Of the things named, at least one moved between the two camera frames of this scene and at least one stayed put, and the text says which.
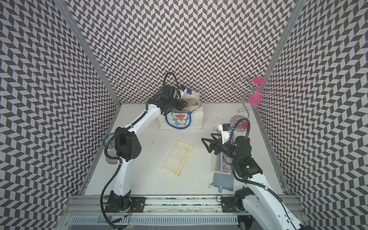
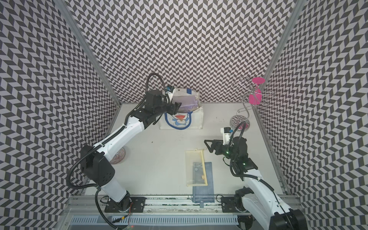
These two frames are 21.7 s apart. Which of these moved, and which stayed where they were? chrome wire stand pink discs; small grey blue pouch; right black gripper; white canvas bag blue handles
Moved: small grey blue pouch
Stayed: right black gripper; white canvas bag blue handles; chrome wire stand pink discs
